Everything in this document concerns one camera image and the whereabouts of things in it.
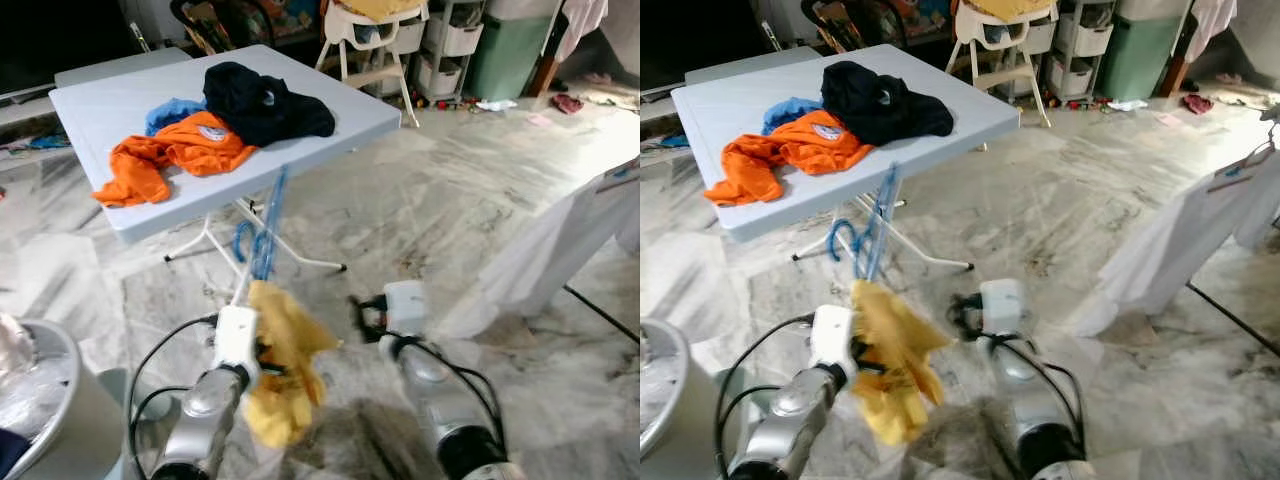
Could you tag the grey drawer trolley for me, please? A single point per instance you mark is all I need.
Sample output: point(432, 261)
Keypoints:
point(450, 45)
point(1080, 45)

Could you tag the white shirt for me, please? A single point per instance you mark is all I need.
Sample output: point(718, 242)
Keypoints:
point(540, 250)
point(1170, 250)

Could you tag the dark navy garment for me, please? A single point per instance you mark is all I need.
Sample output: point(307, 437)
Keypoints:
point(8, 452)

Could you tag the grey plastic bench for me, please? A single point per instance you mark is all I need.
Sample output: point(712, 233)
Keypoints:
point(750, 65)
point(120, 65)

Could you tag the pink brown hanger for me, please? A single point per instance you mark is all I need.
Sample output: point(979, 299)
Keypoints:
point(622, 175)
point(1240, 172)

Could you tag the white tv cabinet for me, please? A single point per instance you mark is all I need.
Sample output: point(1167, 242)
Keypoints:
point(662, 125)
point(30, 125)

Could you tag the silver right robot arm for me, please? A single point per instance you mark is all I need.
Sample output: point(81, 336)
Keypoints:
point(1030, 400)
point(440, 400)

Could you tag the small red cloth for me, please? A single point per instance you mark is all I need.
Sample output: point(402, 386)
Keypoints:
point(567, 103)
point(1197, 103)

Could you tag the yellow seat cushion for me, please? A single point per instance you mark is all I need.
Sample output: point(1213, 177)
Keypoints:
point(1012, 8)
point(385, 8)

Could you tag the clear plastic bag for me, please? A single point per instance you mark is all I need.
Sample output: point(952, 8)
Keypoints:
point(25, 385)

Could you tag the orange shirt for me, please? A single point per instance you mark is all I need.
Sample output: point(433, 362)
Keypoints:
point(810, 150)
point(190, 150)

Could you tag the white paper sheet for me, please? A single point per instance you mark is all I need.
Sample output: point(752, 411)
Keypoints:
point(497, 104)
point(1127, 104)

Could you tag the white baby high chair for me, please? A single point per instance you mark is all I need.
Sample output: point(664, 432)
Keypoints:
point(375, 65)
point(1003, 65)

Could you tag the grey folding table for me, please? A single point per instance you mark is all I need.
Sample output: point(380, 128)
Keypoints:
point(340, 100)
point(960, 100)

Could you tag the grey laundry basket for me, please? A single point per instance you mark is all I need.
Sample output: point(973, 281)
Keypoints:
point(670, 400)
point(75, 400)

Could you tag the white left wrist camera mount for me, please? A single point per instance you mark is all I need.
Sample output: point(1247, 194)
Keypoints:
point(832, 340)
point(236, 338)

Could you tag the green plastic bin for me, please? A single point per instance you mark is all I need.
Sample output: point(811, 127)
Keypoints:
point(1140, 60)
point(510, 60)

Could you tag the blue plastic hanger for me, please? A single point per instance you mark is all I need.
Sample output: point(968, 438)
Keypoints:
point(880, 230)
point(268, 230)

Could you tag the blue garment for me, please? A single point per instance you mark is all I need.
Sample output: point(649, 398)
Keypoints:
point(170, 115)
point(790, 115)

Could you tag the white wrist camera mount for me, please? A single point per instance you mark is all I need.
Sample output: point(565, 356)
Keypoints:
point(1002, 303)
point(832, 340)
point(406, 305)
point(236, 338)

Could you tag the pink hanging garment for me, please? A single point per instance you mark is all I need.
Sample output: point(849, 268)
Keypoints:
point(1212, 25)
point(583, 25)

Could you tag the black television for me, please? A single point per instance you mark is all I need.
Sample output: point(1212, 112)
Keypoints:
point(695, 40)
point(55, 40)

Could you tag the black garment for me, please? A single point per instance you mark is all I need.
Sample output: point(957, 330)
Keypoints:
point(265, 105)
point(885, 105)

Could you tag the small pink paper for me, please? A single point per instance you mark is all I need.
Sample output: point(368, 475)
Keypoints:
point(1170, 119)
point(540, 119)

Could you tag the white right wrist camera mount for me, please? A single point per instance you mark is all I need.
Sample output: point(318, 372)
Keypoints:
point(406, 305)
point(1002, 303)

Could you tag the white fabric cover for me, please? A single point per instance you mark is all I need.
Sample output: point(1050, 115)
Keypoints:
point(1155, 8)
point(525, 8)

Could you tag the yellow shirt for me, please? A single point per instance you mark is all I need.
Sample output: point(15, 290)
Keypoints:
point(895, 370)
point(285, 370)

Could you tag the black folded stroller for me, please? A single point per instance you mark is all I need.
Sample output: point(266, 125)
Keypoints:
point(850, 22)
point(220, 22)

